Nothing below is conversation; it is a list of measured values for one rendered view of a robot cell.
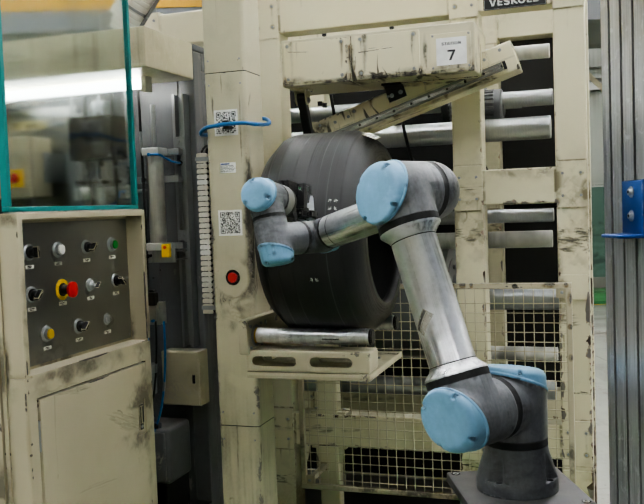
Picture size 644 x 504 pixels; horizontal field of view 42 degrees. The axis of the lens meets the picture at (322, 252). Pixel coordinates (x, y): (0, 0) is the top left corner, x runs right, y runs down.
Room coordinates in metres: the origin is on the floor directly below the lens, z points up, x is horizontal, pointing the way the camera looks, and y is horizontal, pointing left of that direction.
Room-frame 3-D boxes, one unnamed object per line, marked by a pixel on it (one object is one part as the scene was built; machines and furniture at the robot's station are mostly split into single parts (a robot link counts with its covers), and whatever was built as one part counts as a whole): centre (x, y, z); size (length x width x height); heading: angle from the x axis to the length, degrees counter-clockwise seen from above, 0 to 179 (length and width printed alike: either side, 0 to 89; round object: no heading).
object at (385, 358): (2.46, -0.01, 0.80); 0.37 x 0.36 x 0.02; 161
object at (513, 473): (1.56, -0.35, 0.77); 0.15 x 0.15 x 0.10
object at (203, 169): (2.52, 0.33, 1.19); 0.05 x 0.04 x 0.48; 161
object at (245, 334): (2.52, 0.16, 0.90); 0.40 x 0.03 x 0.10; 161
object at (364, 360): (2.33, 0.04, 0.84); 0.36 x 0.09 x 0.06; 71
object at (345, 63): (2.70, -0.22, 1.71); 0.61 x 0.25 x 0.15; 71
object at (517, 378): (1.55, -0.34, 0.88); 0.13 x 0.12 x 0.14; 132
